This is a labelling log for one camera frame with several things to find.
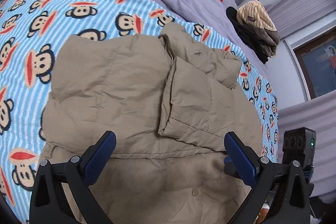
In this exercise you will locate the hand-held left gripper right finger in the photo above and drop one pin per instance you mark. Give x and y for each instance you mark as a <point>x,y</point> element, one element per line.
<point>240,158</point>

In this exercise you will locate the beige striped knit garment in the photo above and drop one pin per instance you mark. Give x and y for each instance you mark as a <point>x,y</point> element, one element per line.
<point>256,14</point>

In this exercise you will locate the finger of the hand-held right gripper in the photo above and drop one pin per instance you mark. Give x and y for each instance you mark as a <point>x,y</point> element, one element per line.
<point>229,170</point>

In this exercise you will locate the purple pleated curtain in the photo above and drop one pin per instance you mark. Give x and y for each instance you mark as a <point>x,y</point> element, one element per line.
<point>304,3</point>
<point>309,116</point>

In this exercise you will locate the grey-brown fleece garment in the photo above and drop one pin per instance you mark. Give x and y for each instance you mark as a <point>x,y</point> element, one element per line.
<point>267,39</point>

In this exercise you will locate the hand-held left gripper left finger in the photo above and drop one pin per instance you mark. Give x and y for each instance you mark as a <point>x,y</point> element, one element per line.
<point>105,150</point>

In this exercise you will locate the beige puffer jacket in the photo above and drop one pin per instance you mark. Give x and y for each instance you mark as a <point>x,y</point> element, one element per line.
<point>118,87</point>

